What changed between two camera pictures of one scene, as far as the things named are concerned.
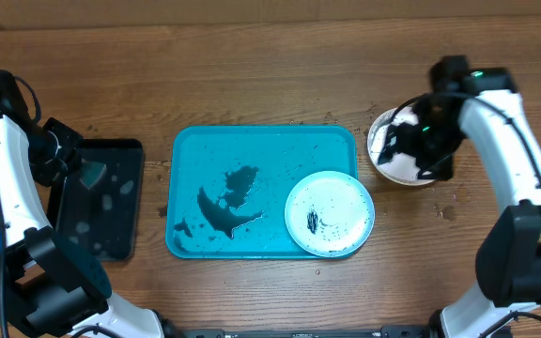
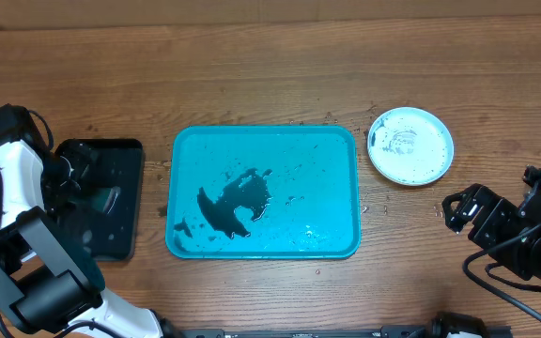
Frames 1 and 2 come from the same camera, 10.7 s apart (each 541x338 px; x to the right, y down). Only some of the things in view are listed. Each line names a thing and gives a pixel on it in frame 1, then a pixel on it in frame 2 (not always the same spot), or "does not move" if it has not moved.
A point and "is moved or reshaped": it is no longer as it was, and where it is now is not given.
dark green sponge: x=90 y=172 → x=104 y=199
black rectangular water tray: x=103 y=222 does not move
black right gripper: x=406 y=141 → x=499 y=215
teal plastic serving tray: x=226 y=187 does not move
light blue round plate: x=330 y=213 is moved or reshaped
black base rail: x=386 y=331 does not move
